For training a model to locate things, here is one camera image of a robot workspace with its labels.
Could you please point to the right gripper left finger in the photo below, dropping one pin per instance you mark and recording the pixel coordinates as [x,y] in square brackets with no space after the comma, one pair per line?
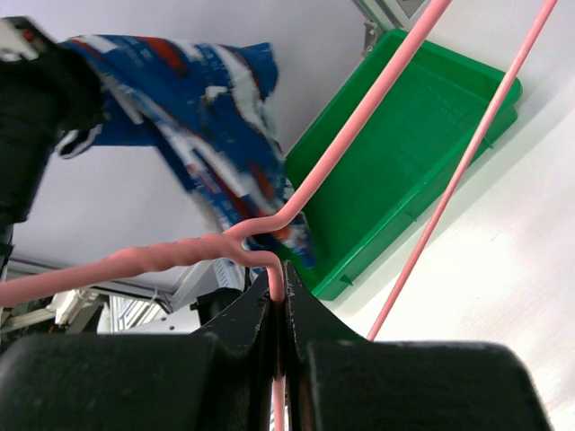
[215,378]

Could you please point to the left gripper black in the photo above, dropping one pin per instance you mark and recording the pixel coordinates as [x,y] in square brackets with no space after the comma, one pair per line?
[46,91]

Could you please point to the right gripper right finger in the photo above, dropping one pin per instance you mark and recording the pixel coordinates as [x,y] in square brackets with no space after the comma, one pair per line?
[337,380]

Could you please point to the blue patterned trousers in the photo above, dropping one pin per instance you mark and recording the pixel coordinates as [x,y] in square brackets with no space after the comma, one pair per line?
[206,108]

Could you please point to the green plastic tray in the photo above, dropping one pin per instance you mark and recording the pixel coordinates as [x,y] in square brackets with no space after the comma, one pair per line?
[398,165]

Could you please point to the aluminium frame left posts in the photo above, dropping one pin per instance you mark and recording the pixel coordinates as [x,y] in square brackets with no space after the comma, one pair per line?
[382,16]

